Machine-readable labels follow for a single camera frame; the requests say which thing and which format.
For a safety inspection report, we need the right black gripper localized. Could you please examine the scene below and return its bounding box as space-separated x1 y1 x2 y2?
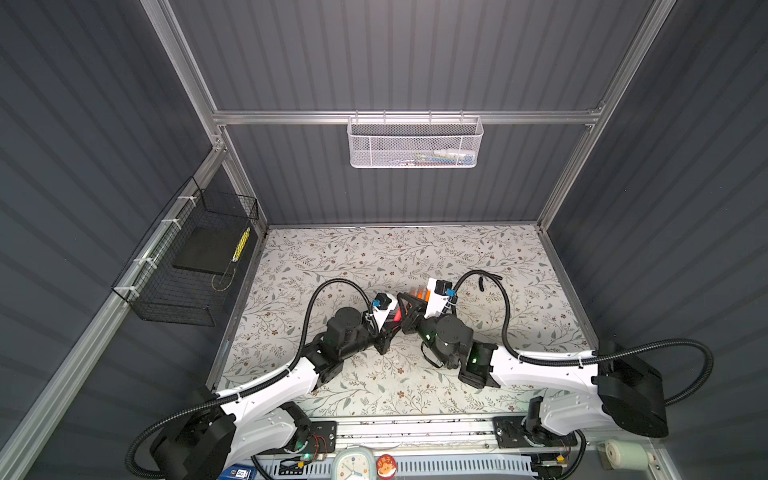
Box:
396 294 453 371

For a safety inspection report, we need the white alarm clock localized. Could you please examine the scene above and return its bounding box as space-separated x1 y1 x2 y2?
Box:
330 447 378 480

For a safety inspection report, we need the black corrugated cable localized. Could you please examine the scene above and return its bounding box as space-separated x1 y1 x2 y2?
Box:
124 277 379 479
452 269 715 407

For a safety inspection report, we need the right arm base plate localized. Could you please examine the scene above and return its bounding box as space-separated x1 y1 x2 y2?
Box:
491 415 579 449

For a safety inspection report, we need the black wire wall basket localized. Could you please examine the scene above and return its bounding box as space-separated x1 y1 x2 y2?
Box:
113 180 259 327

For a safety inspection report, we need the right black corrugated cable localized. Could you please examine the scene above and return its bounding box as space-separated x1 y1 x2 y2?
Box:
452 269 715 407

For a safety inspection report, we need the red round toy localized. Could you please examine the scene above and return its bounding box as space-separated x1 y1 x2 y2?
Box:
376 454 398 480

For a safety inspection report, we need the aluminium front rail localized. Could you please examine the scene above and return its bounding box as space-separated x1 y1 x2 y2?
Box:
329 413 502 449

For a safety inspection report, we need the left black corrugated cable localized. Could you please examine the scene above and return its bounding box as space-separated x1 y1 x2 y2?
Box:
124 277 379 479

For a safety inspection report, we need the black pad in basket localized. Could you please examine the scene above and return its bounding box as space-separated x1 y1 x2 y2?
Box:
172 227 243 275

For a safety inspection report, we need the orange marker pen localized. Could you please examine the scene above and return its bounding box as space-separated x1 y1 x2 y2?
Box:
412 288 431 302

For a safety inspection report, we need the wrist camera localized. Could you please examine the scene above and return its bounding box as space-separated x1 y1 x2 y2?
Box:
372 292 401 332
425 278 455 318

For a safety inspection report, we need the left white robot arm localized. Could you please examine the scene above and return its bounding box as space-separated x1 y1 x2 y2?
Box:
150 301 402 479

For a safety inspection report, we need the white tape roll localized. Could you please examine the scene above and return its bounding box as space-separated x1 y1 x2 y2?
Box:
604 439 652 471

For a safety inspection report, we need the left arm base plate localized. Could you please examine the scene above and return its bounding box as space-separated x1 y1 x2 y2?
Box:
261 421 338 455

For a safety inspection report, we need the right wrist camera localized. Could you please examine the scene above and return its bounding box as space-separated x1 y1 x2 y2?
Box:
425 278 455 318

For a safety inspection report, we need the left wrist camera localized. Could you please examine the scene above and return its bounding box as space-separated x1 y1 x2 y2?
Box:
372 292 401 332

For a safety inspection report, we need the white mesh wall basket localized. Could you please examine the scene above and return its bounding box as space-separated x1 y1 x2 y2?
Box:
346 115 484 169

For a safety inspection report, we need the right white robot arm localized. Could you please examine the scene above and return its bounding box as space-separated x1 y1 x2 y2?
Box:
397 294 669 438

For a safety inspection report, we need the yellow highlighter in basket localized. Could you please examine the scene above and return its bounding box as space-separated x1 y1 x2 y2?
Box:
231 227 251 263

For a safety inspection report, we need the blue black device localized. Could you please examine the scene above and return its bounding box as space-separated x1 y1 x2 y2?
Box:
217 465 257 480

